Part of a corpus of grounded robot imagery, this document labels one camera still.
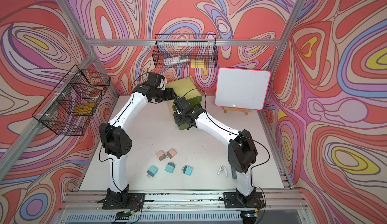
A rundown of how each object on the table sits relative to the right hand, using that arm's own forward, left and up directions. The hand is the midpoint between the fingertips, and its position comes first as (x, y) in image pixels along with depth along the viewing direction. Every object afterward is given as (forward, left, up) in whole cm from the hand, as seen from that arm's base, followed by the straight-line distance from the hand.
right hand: (181, 119), depth 87 cm
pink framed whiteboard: (+23, -41, +1) cm, 47 cm away
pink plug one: (-16, +13, -13) cm, 24 cm away
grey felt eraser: (-27, -28, -14) cm, 42 cm away
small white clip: (-24, -22, -14) cm, 36 cm away
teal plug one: (-25, +16, -14) cm, 33 cm away
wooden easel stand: (+14, -44, -11) cm, 48 cm away
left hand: (+13, +4, +7) cm, 15 cm away
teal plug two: (-22, +7, -15) cm, 28 cm away
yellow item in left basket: (-4, +46, +17) cm, 49 cm away
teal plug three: (-25, -3, -14) cm, 29 cm away
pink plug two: (-15, +7, -14) cm, 21 cm away
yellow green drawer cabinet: (+22, -2, +5) cm, 23 cm away
